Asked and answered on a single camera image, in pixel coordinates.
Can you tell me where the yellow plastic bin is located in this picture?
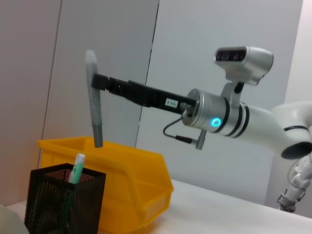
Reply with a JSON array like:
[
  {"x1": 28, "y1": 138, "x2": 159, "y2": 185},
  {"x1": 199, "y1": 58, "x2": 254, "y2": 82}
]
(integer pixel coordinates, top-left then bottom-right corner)
[{"x1": 37, "y1": 136, "x2": 175, "y2": 234}]

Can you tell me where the right gripper cable with plug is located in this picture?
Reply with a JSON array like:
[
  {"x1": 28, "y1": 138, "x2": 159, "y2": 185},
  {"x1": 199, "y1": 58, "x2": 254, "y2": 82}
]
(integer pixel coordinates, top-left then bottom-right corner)
[{"x1": 162, "y1": 102, "x2": 208, "y2": 151}]

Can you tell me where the translucent green fruit plate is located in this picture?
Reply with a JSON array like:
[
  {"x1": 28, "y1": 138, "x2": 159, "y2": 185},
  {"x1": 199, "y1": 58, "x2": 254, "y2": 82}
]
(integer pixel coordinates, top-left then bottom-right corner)
[{"x1": 0, "y1": 203, "x2": 29, "y2": 234}]

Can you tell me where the mint green retractable pen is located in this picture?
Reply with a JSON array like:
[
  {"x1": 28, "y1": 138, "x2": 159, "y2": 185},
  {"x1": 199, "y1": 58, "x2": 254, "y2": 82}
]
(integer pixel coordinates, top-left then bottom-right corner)
[{"x1": 67, "y1": 153, "x2": 86, "y2": 185}]

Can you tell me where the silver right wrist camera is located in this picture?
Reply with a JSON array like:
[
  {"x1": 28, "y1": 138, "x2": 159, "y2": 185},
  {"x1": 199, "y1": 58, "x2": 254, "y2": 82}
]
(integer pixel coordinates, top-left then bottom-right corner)
[{"x1": 214, "y1": 45, "x2": 274, "y2": 86}]

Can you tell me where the grey marker pen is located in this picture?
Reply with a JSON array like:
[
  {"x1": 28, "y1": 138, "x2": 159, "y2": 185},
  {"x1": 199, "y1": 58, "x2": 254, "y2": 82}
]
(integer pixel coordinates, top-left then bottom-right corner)
[{"x1": 85, "y1": 49, "x2": 104, "y2": 149}]

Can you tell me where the black mesh pen holder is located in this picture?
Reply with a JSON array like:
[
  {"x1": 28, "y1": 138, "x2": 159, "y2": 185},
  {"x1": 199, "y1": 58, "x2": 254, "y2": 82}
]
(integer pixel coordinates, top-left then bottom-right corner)
[{"x1": 23, "y1": 162, "x2": 107, "y2": 234}]

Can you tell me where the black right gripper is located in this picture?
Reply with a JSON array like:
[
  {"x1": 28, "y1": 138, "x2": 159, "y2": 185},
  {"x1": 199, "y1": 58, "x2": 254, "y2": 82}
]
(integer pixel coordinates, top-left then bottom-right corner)
[{"x1": 91, "y1": 73, "x2": 198, "y2": 114}]

